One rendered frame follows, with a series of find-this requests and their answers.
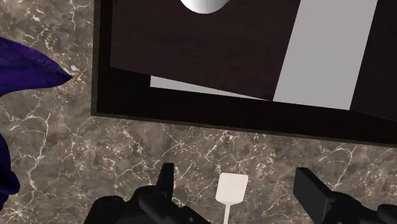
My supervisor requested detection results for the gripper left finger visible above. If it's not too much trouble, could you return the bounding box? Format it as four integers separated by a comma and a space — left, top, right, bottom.
83, 162, 212, 224

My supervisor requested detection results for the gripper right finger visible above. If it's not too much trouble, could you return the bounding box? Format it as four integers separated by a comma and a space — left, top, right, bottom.
292, 167, 397, 224

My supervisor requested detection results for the white spatula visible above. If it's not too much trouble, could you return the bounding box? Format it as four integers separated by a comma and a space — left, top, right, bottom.
215, 172, 249, 224

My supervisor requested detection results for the purple draped cloth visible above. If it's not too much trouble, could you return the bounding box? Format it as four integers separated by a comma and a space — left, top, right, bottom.
0, 37, 74, 212

